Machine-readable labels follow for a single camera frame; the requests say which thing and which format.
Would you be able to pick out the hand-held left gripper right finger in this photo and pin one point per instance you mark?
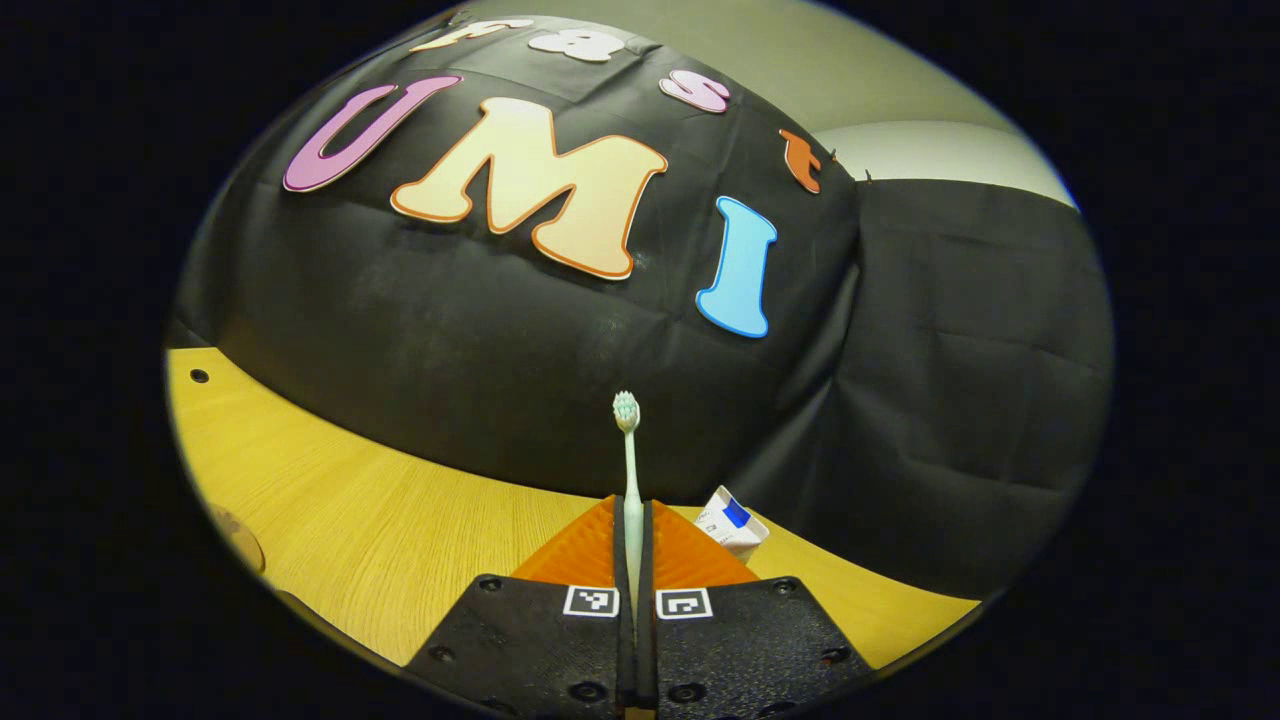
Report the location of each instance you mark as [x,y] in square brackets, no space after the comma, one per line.
[750,640]

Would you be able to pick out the white toothbrush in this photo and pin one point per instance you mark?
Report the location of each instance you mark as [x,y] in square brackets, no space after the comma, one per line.
[631,470]

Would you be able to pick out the white toothpaste tube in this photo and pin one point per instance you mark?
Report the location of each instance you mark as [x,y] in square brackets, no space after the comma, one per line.
[730,525]

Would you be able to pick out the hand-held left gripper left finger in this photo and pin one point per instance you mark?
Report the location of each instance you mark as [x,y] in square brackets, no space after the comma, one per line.
[530,640]

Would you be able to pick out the black backdrop cloth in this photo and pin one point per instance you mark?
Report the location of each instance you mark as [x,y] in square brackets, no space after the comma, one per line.
[500,350]

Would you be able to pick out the round wooden coaster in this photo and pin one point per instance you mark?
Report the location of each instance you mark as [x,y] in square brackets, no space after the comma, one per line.
[243,540]

